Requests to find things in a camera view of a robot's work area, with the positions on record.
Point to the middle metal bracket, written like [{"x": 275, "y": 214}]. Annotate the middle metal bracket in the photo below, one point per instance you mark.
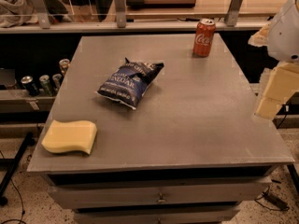
[{"x": 120, "y": 13}]

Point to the grey cloth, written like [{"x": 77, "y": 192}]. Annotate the grey cloth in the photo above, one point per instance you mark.
[{"x": 16, "y": 13}]

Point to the red cola can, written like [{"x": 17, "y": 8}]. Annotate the red cola can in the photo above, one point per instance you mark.
[{"x": 203, "y": 37}]

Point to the upper grey drawer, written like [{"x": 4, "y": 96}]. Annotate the upper grey drawer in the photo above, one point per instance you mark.
[{"x": 177, "y": 191}]

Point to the grey drawer cabinet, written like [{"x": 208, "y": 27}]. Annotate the grey drawer cabinet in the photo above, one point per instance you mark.
[{"x": 196, "y": 119}]

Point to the tan soda can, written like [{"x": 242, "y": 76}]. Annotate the tan soda can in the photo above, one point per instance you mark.
[{"x": 64, "y": 65}]

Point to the black stand leg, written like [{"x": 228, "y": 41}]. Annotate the black stand leg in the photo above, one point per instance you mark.
[{"x": 10, "y": 165}]

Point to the yellow sponge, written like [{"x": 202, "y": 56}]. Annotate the yellow sponge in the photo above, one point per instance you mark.
[{"x": 70, "y": 136}]

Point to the silver soda can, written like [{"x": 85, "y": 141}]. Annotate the silver soda can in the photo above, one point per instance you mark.
[{"x": 57, "y": 78}]

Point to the metal bracket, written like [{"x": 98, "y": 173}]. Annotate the metal bracket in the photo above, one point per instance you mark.
[
  {"x": 120, "y": 13},
  {"x": 42, "y": 13},
  {"x": 233, "y": 12}
]

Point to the left metal bracket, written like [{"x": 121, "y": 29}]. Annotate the left metal bracket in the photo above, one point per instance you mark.
[{"x": 42, "y": 13}]

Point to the grey drawer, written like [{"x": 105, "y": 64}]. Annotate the grey drawer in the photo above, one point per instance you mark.
[
  {"x": 174, "y": 215},
  {"x": 177, "y": 191}
]

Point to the dark soda can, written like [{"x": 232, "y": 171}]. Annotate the dark soda can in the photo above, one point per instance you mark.
[{"x": 30, "y": 85}]

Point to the black power adapter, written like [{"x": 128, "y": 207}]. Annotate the black power adapter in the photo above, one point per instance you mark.
[{"x": 275, "y": 200}]

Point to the right metal bracket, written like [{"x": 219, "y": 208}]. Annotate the right metal bracket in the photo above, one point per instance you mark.
[{"x": 233, "y": 12}]

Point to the blue chip bag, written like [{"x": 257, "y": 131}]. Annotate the blue chip bag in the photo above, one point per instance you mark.
[{"x": 130, "y": 82}]

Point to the lower grey drawer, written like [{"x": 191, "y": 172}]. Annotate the lower grey drawer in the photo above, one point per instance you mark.
[{"x": 174, "y": 215}]

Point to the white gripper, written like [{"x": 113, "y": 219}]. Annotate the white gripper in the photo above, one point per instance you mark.
[{"x": 285, "y": 36}]

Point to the green soda can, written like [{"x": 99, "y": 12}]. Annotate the green soda can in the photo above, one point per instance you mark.
[{"x": 45, "y": 83}]

